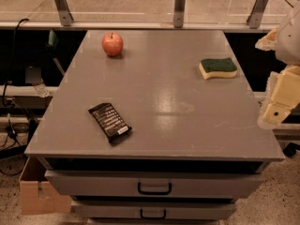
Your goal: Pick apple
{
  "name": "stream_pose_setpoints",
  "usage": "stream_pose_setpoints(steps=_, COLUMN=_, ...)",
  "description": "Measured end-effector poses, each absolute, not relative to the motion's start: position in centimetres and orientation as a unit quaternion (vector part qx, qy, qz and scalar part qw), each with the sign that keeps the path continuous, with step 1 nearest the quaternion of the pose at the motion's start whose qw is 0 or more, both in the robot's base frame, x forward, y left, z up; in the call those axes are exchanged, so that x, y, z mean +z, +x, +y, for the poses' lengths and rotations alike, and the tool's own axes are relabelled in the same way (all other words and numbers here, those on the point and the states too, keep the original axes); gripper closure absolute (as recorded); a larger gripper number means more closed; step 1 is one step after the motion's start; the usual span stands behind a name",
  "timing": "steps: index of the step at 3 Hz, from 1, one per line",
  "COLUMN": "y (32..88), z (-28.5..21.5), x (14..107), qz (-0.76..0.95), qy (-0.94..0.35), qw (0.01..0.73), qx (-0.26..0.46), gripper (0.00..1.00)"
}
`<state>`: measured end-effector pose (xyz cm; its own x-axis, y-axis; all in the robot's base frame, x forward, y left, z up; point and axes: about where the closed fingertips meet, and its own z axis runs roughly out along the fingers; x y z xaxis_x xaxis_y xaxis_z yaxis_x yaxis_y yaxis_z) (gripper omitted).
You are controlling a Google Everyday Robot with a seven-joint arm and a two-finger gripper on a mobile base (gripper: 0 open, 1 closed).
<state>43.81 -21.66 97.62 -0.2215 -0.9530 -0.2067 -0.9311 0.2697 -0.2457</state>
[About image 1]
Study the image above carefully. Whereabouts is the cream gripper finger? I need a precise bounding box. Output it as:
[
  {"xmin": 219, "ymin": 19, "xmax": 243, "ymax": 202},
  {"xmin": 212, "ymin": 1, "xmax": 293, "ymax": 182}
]
[
  {"xmin": 257, "ymin": 65, "xmax": 300, "ymax": 129},
  {"xmin": 255, "ymin": 27, "xmax": 278, "ymax": 51}
]

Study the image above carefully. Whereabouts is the red apple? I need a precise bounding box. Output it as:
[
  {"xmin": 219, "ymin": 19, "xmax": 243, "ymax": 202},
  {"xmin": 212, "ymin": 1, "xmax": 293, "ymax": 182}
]
[{"xmin": 102, "ymin": 32, "xmax": 124, "ymax": 56}]

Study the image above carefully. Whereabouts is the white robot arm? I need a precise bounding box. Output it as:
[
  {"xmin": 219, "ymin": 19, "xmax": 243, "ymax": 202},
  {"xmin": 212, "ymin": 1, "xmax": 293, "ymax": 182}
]
[{"xmin": 255, "ymin": 4, "xmax": 300, "ymax": 129}]

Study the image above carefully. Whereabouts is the green and yellow sponge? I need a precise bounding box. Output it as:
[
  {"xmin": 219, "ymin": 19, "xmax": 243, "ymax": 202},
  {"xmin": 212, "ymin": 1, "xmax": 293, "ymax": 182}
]
[{"xmin": 199, "ymin": 57, "xmax": 237, "ymax": 80}]

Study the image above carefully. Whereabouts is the black snack bar wrapper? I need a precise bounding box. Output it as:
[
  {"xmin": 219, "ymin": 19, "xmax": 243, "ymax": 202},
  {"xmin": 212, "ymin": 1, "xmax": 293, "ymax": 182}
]
[{"xmin": 88, "ymin": 103, "xmax": 132, "ymax": 143}]

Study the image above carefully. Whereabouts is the lower grey drawer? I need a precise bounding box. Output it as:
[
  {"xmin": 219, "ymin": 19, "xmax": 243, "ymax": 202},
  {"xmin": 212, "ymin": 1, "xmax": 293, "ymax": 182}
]
[{"xmin": 72, "ymin": 201, "xmax": 236, "ymax": 220}]

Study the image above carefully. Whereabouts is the grey drawer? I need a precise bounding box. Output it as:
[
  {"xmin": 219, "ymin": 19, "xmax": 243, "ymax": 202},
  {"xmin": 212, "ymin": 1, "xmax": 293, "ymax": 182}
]
[
  {"xmin": 45, "ymin": 171, "xmax": 263, "ymax": 199},
  {"xmin": 72, "ymin": 201, "xmax": 236, "ymax": 220}
]

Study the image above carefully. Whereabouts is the upper grey drawer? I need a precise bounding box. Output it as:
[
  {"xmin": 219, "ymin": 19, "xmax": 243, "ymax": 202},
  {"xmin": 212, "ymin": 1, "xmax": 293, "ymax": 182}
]
[{"xmin": 45, "ymin": 171, "xmax": 263, "ymax": 199}]

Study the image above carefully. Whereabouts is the clear plastic water bottle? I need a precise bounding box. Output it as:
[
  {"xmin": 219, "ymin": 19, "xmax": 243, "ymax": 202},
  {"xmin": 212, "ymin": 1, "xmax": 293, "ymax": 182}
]
[{"xmin": 33, "ymin": 82, "xmax": 50, "ymax": 98}]

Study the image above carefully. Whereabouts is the white horizontal pipe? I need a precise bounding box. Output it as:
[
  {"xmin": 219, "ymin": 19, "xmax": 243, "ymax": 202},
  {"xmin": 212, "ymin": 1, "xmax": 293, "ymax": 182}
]
[{"xmin": 6, "ymin": 85, "xmax": 58, "ymax": 98}]

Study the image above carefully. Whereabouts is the cardboard box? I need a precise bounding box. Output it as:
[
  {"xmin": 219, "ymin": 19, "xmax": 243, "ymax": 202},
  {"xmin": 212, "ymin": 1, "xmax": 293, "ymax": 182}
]
[{"xmin": 19, "ymin": 157, "xmax": 71, "ymax": 215}]

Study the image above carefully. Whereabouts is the right metal window bracket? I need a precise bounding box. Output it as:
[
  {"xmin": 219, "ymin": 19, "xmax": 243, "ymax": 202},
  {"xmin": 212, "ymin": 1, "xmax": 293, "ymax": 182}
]
[{"xmin": 247, "ymin": 0, "xmax": 269, "ymax": 29}]

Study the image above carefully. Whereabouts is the left metal window bracket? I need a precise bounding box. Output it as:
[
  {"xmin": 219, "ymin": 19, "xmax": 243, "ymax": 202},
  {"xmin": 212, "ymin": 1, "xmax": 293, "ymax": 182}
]
[{"xmin": 54, "ymin": 0, "xmax": 73, "ymax": 26}]

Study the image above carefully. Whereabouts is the green handled tool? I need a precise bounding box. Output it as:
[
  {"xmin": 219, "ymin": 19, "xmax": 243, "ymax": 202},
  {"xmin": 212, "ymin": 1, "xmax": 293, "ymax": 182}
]
[{"xmin": 46, "ymin": 29, "xmax": 65, "ymax": 75}]

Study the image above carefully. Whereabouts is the black cable on left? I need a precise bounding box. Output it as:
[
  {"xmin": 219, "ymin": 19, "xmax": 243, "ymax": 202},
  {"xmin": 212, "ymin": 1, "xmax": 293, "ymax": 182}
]
[{"xmin": 1, "ymin": 17, "xmax": 31, "ymax": 108}]

